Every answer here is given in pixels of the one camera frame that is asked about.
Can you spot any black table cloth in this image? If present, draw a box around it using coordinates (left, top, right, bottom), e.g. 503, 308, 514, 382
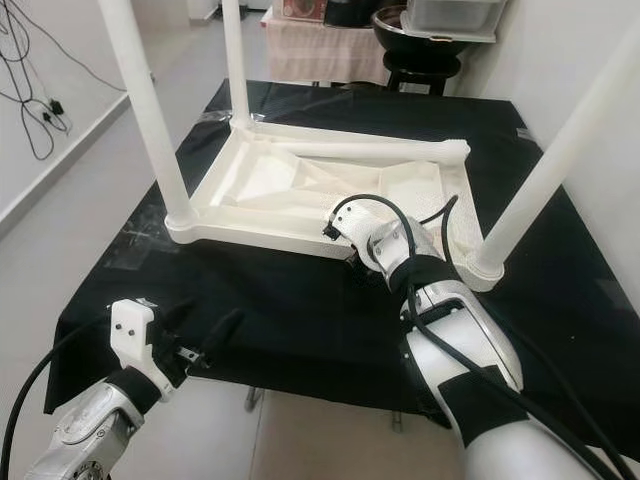
45, 82, 640, 451

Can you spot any red printed box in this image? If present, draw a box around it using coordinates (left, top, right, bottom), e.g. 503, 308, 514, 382
285, 0, 329, 23

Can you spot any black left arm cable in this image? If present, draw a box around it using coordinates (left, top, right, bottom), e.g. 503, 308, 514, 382
0, 315, 116, 480

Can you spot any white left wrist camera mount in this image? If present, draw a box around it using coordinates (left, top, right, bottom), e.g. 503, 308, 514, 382
110, 297, 176, 401

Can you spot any clear plastic storage box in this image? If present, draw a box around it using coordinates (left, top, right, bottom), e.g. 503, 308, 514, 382
400, 0, 509, 43

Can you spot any white plastic table top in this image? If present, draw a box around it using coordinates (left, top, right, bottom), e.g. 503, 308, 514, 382
165, 112, 506, 293

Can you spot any black bag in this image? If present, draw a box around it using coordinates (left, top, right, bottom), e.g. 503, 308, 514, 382
325, 0, 381, 29

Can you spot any black cable with plug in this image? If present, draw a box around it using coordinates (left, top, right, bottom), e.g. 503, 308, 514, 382
0, 10, 73, 163

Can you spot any thin black floor cable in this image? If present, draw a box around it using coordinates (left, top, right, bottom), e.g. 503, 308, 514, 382
0, 0, 131, 96

